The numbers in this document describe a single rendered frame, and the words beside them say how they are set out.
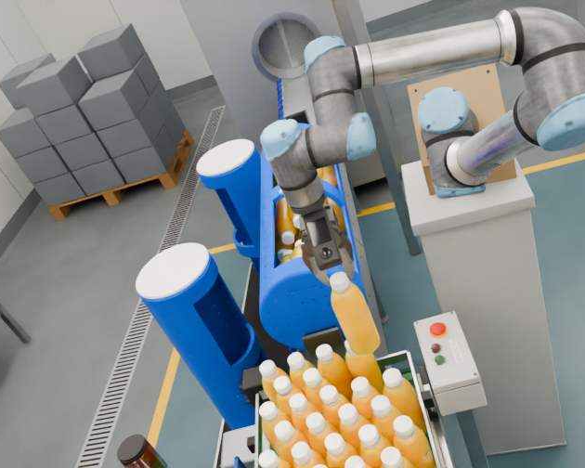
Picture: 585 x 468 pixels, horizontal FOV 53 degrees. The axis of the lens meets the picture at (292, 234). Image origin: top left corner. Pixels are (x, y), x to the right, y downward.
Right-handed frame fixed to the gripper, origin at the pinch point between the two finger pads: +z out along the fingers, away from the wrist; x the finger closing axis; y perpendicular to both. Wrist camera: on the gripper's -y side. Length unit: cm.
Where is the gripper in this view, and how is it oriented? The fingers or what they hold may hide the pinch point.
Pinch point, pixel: (339, 279)
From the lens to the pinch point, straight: 122.3
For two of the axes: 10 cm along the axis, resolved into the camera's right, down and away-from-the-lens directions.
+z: 3.4, 7.6, 5.6
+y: -0.4, -5.8, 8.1
